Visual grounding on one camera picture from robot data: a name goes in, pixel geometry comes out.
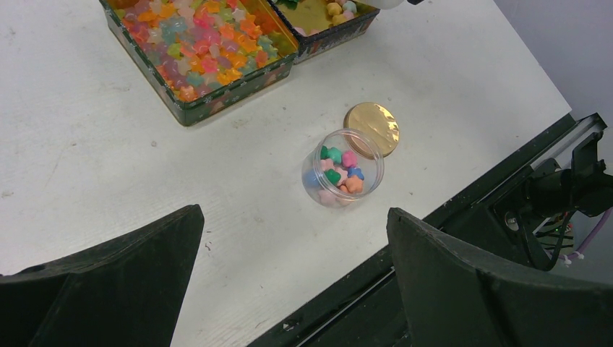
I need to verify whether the tin of pastel star candies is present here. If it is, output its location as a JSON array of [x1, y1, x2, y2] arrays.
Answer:
[[270, 0, 380, 64]]

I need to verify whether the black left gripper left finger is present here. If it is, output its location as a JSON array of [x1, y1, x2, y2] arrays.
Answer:
[[1, 205, 205, 346]]

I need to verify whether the clear round plastic container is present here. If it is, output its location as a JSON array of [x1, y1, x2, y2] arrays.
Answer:
[[301, 128, 385, 208]]

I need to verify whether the tin of translucent star candies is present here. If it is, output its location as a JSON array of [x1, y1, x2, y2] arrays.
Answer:
[[101, 1, 299, 127]]

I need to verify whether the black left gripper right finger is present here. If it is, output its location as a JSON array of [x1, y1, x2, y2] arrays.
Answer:
[[386, 207, 612, 346]]

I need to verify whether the gold round lid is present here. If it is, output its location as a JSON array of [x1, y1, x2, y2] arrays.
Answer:
[[343, 102, 400, 158]]

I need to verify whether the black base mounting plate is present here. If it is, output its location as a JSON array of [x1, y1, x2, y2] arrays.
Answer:
[[254, 114, 612, 346]]

